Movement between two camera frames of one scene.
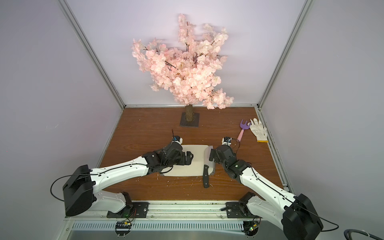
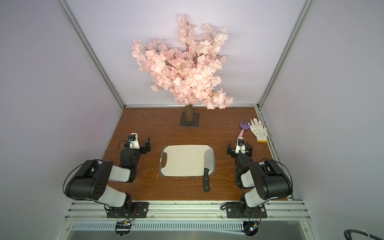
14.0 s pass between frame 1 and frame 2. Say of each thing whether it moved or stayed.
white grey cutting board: stayed
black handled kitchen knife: stayed
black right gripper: moved
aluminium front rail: stayed
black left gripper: moved
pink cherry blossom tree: stayed
